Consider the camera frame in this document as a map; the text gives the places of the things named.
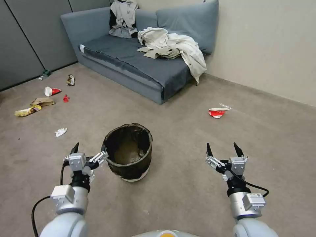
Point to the white robot front shell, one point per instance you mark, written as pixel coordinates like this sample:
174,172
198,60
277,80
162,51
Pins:
163,234

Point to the crushed red paper cup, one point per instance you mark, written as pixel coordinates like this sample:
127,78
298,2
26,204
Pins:
218,113

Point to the crumpled clear plastic wrapper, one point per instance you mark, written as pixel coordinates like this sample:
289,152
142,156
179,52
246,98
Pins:
92,176

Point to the grey-blue sofa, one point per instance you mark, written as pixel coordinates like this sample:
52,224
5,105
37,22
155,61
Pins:
138,66

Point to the small red scrap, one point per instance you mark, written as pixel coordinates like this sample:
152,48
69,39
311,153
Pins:
66,99

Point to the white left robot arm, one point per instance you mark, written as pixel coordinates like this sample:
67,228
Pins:
66,222

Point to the grey and beige garment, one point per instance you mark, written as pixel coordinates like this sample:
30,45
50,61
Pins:
123,17

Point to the yellow snack wrapper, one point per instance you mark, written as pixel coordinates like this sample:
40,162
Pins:
26,111

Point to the brown snack wrapper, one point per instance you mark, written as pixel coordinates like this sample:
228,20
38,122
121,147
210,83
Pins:
70,80

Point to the brown paper bag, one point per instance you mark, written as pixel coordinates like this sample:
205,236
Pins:
44,101

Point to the red and white paper cup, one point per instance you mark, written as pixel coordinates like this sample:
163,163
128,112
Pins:
53,91

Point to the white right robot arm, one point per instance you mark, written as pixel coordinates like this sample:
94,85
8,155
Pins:
249,224

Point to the white crumpled garment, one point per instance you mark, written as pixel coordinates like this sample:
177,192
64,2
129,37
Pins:
192,54

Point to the beige crumpled garment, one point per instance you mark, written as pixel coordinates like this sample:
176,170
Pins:
155,42

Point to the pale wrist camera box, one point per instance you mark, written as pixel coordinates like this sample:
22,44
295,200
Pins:
238,166
77,161

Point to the clear plastic scrap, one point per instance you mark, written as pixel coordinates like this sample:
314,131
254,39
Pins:
226,106

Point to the grey-blue sofa back cushion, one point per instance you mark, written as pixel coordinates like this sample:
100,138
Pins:
192,27

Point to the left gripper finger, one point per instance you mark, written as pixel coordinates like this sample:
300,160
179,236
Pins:
100,158
75,149

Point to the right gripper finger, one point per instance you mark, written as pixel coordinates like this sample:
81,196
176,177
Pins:
212,161
238,150

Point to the white crumpled tissue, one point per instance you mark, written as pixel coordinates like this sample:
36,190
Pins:
60,132

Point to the dark round trash can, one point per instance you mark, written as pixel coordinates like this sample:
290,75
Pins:
145,158

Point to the green plastic bottle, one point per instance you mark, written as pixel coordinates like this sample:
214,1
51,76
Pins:
46,73

